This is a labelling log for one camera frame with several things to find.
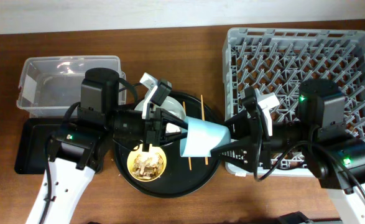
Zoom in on right wooden chopstick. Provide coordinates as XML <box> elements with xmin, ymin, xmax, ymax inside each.
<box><xmin>200</xmin><ymin>95</ymin><xmax>208</xmax><ymax>166</ymax></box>

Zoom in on black rectangular tray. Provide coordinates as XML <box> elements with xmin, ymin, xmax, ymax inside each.
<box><xmin>14</xmin><ymin>117</ymin><xmax>108</xmax><ymax>175</ymax></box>

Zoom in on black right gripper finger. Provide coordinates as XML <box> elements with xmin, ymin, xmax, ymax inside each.
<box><xmin>224</xmin><ymin>110</ymin><xmax>252</xmax><ymax>140</ymax></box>
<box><xmin>210</xmin><ymin>138</ymin><xmax>252</xmax><ymax>172</ymax></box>

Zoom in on yellow bowl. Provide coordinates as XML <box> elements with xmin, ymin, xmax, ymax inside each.
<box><xmin>127</xmin><ymin>144</ymin><xmax>167</xmax><ymax>182</ymax></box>

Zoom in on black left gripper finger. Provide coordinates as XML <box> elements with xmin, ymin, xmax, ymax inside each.
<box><xmin>159</xmin><ymin>131</ymin><xmax>187</xmax><ymax>146</ymax></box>
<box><xmin>160</xmin><ymin>108</ymin><xmax>188</xmax><ymax>129</ymax></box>

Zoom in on crumpled white napkin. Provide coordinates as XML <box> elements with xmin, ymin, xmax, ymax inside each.
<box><xmin>166</xmin><ymin>123</ymin><xmax>181</xmax><ymax>133</ymax></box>

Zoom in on grey dishwasher rack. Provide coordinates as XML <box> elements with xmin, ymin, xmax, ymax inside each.
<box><xmin>222</xmin><ymin>27</ymin><xmax>365</xmax><ymax>178</ymax></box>

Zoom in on clear plastic bin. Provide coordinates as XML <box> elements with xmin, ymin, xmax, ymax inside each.
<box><xmin>16</xmin><ymin>55</ymin><xmax>126</xmax><ymax>118</ymax></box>

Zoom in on blue cup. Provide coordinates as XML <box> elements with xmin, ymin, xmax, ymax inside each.
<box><xmin>180</xmin><ymin>116</ymin><xmax>231</xmax><ymax>157</ymax></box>

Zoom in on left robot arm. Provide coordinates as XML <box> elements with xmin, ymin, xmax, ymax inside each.
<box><xmin>27</xmin><ymin>68</ymin><xmax>188</xmax><ymax>223</ymax></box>

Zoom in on grey plate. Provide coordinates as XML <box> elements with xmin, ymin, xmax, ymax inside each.
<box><xmin>152</xmin><ymin>96</ymin><xmax>186</xmax><ymax>120</ymax></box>

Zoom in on food scraps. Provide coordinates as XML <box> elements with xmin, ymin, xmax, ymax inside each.
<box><xmin>131</xmin><ymin>153</ymin><xmax>165</xmax><ymax>181</ymax></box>

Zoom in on round black tray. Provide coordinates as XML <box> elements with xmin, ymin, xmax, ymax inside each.
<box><xmin>113</xmin><ymin>91</ymin><xmax>224</xmax><ymax>198</ymax></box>

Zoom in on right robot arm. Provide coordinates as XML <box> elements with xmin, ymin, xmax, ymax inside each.
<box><xmin>211</xmin><ymin>79</ymin><xmax>365</xmax><ymax>223</ymax></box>

